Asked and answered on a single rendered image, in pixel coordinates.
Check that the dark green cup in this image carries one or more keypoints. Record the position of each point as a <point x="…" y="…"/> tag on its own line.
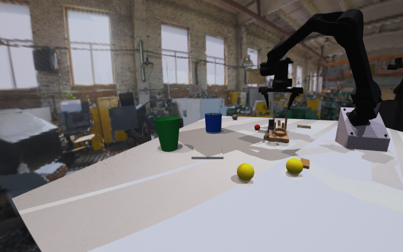
<point x="167" y="129"/>

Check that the blue mug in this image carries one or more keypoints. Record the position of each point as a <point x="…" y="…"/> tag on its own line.
<point x="213" y="123"/>

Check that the yellow ball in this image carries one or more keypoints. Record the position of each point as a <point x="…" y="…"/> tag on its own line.
<point x="245" y="171"/>
<point x="294" y="166"/>

